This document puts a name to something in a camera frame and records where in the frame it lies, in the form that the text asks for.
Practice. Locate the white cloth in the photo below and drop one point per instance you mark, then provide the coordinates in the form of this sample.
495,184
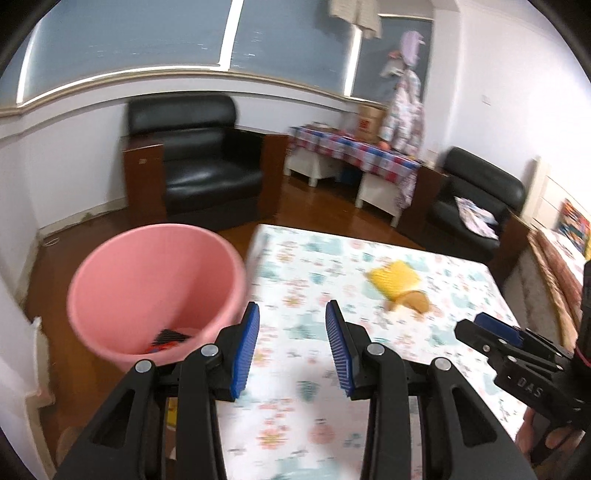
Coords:
37,360

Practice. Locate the white stool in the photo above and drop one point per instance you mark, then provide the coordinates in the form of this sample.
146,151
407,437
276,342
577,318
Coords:
378,194
311,166

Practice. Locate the hanging beige garment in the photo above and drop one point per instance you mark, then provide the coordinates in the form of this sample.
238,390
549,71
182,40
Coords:
355,16

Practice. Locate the cardboard box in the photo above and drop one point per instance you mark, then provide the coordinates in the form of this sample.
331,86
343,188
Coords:
369,124

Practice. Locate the grey window blind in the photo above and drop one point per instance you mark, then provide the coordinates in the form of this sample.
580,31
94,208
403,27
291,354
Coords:
291,41
129,37

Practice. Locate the hanging purple garment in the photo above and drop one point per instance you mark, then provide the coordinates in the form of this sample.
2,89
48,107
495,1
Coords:
408,46

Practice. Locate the brown patterned blanket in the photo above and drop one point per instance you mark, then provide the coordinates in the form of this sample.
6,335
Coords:
554,272

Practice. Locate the pink plastic bucket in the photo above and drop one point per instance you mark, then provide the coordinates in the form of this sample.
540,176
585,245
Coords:
138,286

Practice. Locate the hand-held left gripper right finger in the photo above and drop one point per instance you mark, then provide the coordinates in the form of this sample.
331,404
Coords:
339,355

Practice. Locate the white headboard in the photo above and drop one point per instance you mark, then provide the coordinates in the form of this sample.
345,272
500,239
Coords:
549,194

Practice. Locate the hanging printed jacket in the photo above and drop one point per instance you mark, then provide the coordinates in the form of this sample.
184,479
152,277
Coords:
406,115

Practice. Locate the dark window blind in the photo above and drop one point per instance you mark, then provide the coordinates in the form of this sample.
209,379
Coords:
392,46

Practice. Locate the yellow cloth toy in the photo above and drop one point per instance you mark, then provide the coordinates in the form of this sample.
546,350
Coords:
395,279

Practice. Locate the checkered tablecloth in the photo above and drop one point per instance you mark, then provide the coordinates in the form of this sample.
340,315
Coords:
355,152

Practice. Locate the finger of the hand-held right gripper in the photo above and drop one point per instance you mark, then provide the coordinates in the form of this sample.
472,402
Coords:
480,341
498,326

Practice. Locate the person's right hand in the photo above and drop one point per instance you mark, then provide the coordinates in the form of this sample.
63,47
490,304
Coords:
525,429

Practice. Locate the floral animal print tablecloth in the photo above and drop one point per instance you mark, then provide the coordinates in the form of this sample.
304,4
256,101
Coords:
300,277

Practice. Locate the black leather armchair wooden sides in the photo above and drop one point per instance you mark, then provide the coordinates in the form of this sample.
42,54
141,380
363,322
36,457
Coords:
198,175

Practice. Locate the printed cloth on armchair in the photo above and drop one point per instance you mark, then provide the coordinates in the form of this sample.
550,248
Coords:
478,219

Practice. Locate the colourful printed cushion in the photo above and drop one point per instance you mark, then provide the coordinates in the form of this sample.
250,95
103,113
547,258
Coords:
575,226

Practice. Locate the red printed wrapper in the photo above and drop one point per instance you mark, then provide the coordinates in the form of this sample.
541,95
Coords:
173,339

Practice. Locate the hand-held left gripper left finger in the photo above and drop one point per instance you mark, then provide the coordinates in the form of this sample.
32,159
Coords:
244,355

